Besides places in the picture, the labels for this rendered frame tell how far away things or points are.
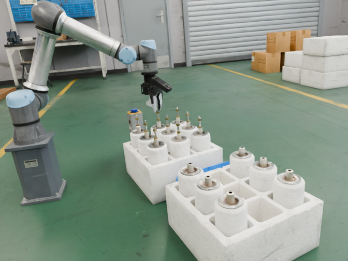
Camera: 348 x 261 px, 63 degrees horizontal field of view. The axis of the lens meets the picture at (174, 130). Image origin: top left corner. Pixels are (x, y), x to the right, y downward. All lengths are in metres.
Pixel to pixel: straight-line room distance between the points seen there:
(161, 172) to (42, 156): 0.56
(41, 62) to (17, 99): 0.22
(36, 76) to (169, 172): 0.79
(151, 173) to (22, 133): 0.62
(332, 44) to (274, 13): 3.65
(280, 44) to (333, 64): 1.44
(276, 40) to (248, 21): 2.07
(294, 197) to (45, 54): 1.23
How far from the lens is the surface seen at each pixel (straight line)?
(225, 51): 6.59
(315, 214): 1.05
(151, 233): 1.18
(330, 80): 3.59
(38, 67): 1.53
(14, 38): 5.67
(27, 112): 1.44
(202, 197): 0.93
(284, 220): 0.95
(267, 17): 6.97
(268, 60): 4.78
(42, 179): 1.51
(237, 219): 0.86
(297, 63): 3.94
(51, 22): 1.36
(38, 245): 1.29
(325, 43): 3.49
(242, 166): 1.13
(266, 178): 1.06
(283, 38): 4.87
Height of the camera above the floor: 0.73
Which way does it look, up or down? 19 degrees down
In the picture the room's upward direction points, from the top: 5 degrees counter-clockwise
